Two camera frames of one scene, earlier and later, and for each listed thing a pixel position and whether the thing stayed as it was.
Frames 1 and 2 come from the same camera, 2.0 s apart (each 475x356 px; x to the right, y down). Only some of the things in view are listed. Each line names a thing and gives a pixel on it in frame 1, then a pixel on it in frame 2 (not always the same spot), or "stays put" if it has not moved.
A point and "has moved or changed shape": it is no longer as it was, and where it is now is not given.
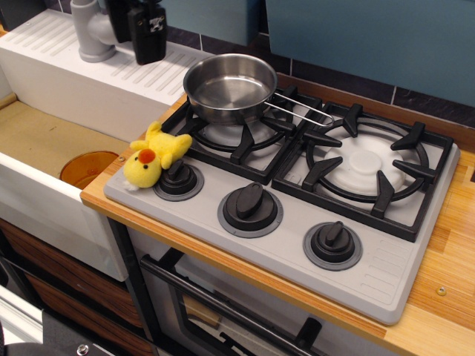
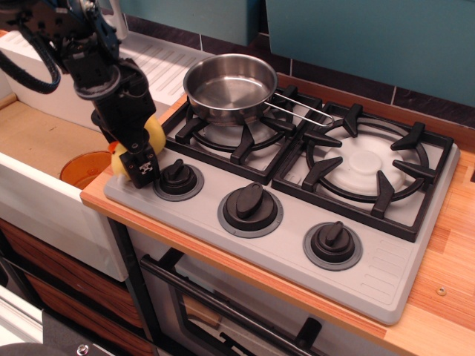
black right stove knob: (332, 246) stays put
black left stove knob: (179, 182) stays put
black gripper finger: (150, 32) to (124, 101)
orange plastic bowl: (81, 168) stays put
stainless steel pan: (232, 89) stays put
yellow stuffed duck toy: (144, 166) has moved or changed shape
